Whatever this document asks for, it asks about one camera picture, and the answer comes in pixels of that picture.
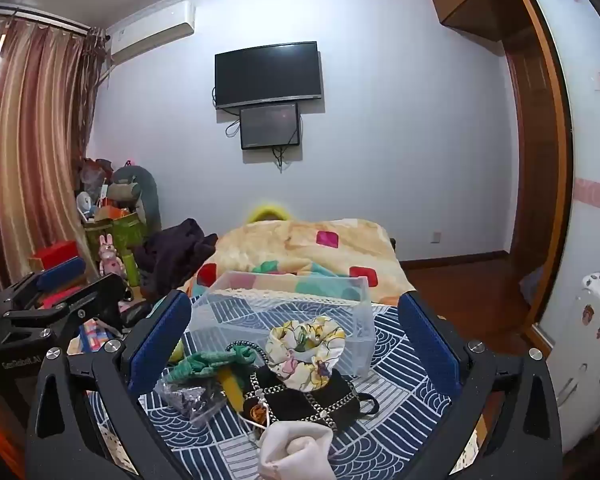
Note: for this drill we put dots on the yellow round object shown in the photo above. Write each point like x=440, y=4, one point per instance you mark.
x=266, y=212

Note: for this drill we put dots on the cream fabric scrunchie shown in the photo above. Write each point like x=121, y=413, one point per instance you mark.
x=295, y=452

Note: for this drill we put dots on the wall-mounted black television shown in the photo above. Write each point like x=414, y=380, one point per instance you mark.
x=268, y=74

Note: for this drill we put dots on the floral fabric scrunchie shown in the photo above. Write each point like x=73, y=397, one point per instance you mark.
x=305, y=352

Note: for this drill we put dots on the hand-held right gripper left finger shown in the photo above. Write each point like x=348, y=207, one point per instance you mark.
x=161, y=331

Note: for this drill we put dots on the white air conditioner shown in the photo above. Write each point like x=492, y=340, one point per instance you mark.
x=152, y=32

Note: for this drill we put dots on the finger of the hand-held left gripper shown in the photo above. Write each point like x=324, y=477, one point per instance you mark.
x=87, y=300
x=57, y=275

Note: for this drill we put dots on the clear plastic bag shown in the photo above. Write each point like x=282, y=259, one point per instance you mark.
x=190, y=399

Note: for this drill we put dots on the small wall-mounted screen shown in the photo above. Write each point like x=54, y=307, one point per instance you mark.
x=269, y=125

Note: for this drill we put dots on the white suitcase with stickers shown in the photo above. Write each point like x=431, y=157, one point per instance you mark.
x=587, y=355

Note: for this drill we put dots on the red box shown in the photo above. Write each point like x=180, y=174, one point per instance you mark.
x=55, y=255

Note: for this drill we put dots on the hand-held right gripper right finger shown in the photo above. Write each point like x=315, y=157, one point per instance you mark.
x=426, y=345

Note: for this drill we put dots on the clear plastic storage box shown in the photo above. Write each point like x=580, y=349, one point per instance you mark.
x=280, y=317

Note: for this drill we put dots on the pink rabbit plush toy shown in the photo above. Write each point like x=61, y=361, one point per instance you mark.
x=111, y=259

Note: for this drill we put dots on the dark purple cloth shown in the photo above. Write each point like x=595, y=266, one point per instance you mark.
x=172, y=255

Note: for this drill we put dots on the wooden wardrobe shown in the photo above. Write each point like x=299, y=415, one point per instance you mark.
x=520, y=135

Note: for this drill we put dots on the white lace trim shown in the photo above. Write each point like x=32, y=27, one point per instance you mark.
x=280, y=296

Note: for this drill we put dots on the yellow tube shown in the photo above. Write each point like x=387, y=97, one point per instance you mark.
x=231, y=385

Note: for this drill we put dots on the wall power socket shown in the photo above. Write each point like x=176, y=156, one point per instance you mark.
x=435, y=236

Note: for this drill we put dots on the grey shark plush toy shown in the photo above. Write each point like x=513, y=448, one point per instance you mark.
x=135, y=195

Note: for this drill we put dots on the yellow patchwork blanket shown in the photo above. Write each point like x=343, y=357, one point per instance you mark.
x=300, y=250

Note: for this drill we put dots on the striped brown curtain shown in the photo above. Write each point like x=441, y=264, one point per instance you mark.
x=30, y=150

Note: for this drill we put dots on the green cardboard box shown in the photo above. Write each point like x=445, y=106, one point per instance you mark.
x=127, y=232

